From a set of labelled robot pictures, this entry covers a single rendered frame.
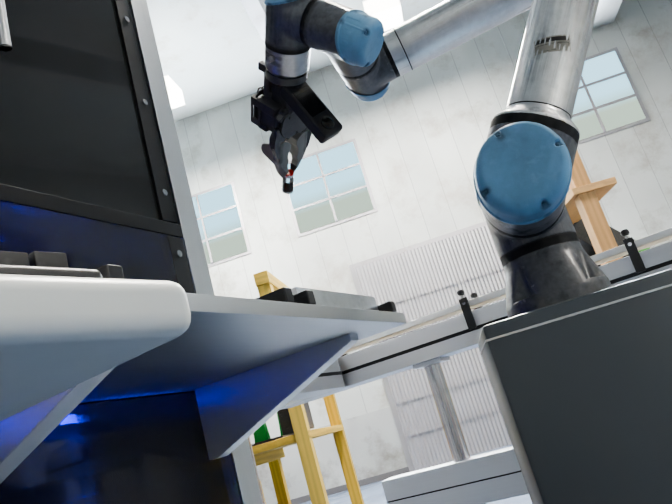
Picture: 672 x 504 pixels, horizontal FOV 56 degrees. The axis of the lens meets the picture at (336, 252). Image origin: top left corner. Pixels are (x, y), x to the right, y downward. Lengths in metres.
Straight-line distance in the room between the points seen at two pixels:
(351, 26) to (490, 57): 9.46
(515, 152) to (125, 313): 0.61
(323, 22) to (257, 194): 9.10
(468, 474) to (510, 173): 1.23
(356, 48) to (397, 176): 8.73
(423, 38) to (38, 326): 0.90
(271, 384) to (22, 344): 0.88
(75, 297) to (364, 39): 0.74
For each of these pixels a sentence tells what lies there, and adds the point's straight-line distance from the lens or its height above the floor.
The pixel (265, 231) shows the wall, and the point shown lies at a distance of 9.85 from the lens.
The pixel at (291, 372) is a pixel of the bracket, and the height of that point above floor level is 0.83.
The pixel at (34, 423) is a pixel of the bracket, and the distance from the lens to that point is 0.74.
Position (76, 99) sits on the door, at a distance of 1.35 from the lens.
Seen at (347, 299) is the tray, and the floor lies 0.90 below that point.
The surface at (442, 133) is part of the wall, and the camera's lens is 9.88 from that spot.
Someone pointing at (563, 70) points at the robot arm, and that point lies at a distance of 0.90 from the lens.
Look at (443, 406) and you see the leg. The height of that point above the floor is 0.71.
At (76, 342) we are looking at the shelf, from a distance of 0.30.
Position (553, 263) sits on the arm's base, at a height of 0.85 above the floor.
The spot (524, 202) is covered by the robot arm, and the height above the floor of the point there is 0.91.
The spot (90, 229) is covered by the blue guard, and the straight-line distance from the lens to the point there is 1.19.
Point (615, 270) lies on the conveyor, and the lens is 1.79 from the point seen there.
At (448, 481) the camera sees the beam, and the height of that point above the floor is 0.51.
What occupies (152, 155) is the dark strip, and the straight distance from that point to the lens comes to 1.42.
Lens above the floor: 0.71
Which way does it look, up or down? 16 degrees up
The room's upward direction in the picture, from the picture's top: 16 degrees counter-clockwise
